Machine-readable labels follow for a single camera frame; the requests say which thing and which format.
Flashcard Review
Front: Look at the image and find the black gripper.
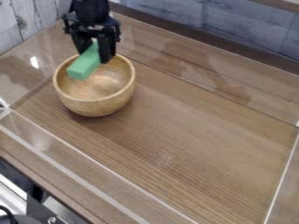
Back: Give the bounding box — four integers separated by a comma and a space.
61, 0, 121, 64

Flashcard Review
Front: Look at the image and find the green rectangular block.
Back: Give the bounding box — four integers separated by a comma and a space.
67, 42, 100, 81

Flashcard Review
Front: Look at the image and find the wooden bowl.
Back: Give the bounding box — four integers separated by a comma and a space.
52, 54, 136, 117

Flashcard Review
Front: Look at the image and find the black metal frame bracket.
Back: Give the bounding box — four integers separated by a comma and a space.
0, 159, 87, 224

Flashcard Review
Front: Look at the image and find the black cable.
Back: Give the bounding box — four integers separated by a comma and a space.
0, 205, 16, 224

